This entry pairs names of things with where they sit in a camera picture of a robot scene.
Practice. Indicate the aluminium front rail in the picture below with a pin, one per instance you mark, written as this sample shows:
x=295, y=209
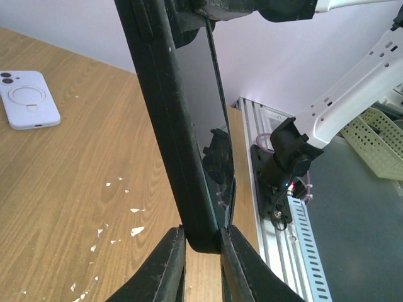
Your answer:
x=279, y=246

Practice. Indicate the pale green perforated basket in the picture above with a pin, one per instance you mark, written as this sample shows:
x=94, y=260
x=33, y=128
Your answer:
x=378, y=141

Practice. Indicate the white debris pieces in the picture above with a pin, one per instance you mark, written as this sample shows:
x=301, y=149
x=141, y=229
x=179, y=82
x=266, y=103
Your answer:
x=71, y=243

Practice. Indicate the black cased phone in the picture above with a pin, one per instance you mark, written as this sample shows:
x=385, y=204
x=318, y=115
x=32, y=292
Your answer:
x=147, y=26

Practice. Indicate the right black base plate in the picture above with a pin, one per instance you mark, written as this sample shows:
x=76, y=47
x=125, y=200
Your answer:
x=272, y=203

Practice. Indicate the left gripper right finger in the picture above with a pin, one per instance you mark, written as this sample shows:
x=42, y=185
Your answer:
x=245, y=276

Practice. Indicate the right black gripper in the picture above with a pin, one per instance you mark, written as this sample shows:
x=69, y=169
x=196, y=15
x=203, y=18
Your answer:
x=189, y=16

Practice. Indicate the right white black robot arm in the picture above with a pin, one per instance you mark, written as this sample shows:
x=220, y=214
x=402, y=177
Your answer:
x=299, y=139

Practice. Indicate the lilac phone case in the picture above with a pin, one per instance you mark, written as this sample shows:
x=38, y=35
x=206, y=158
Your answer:
x=27, y=100

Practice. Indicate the grey slotted cable duct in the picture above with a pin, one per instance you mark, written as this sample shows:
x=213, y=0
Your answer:
x=318, y=285

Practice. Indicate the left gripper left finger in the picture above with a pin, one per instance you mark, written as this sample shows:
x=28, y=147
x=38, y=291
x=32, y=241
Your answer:
x=162, y=275

